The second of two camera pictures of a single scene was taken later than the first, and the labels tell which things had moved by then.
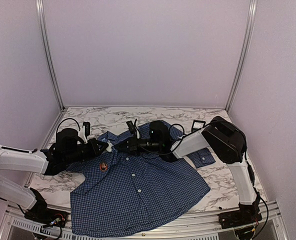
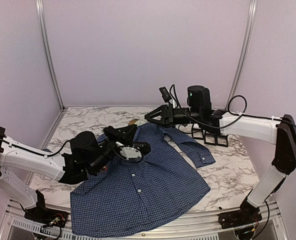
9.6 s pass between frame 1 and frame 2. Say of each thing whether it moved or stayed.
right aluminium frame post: stayed
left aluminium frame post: stayed
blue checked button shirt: stayed
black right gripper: moved
